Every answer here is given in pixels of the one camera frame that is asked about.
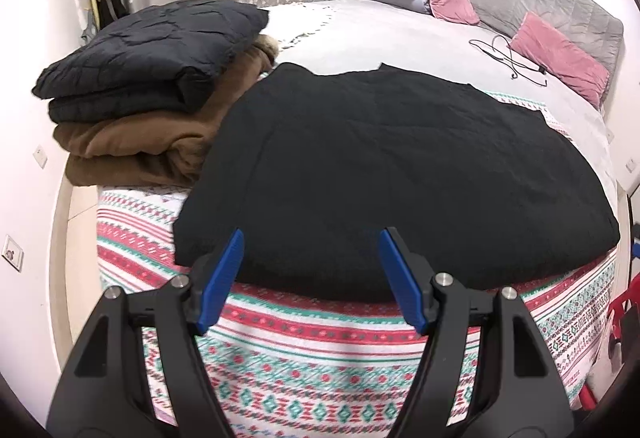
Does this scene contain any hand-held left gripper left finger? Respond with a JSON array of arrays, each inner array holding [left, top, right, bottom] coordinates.
[[45, 228, 246, 438]]

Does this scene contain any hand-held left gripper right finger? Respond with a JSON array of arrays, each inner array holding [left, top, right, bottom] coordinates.
[[377, 227, 576, 438]]

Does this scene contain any black button-up coat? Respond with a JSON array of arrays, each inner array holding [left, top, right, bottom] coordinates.
[[172, 62, 622, 304]]

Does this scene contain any patterned red green blanket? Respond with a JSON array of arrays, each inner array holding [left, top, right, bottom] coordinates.
[[95, 85, 618, 438]]

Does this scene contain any folded brown coat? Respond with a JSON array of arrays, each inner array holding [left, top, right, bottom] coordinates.
[[52, 35, 281, 189]]

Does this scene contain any red plastic stool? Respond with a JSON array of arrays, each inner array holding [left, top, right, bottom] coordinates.
[[575, 290, 640, 414]]

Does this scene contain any folded black padded jacket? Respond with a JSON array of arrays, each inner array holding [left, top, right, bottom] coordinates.
[[31, 0, 271, 124]]

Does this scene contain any grey bed sheet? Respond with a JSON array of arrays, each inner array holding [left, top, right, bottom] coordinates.
[[262, 0, 621, 199]]

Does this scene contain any white fringed throw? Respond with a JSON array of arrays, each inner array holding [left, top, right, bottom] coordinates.
[[265, 3, 336, 51]]

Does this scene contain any black charging cable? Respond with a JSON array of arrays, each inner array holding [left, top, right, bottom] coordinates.
[[469, 35, 548, 86]]

